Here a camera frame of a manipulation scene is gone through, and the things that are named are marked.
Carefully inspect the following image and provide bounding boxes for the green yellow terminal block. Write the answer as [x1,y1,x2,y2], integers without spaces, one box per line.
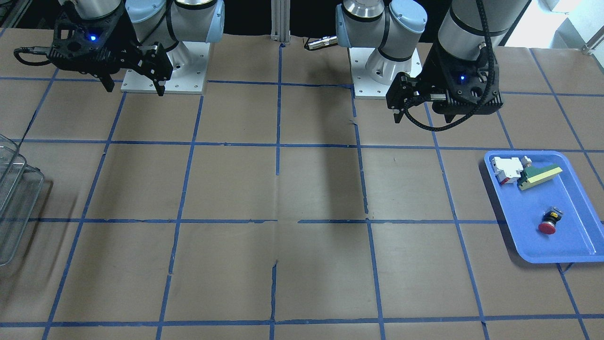
[518,156,562,191]

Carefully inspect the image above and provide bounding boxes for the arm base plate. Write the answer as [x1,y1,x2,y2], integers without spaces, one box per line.
[121,42,213,95]
[349,48,421,100]

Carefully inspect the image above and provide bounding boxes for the wire mesh shelf basket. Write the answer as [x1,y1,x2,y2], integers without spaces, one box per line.
[0,135,45,266]

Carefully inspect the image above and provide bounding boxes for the blue plastic tray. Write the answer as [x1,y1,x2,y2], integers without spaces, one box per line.
[484,149,603,264]

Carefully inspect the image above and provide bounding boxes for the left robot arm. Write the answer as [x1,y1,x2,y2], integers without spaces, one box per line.
[335,0,526,132]

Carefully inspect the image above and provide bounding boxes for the white circuit breaker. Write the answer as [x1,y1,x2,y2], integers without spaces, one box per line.
[490,157,524,185]

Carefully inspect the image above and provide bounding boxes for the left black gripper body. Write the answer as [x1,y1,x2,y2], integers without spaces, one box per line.
[421,47,504,118]

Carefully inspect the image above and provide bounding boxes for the red emergency stop button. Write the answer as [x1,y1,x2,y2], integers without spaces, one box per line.
[537,207,563,235]

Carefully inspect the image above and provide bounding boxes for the aluminium frame post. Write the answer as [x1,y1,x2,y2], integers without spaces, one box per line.
[270,0,291,44]

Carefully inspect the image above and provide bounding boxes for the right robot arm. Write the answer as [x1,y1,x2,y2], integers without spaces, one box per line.
[45,0,225,95]

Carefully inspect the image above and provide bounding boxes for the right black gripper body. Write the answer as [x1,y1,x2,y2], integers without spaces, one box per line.
[47,10,142,79]

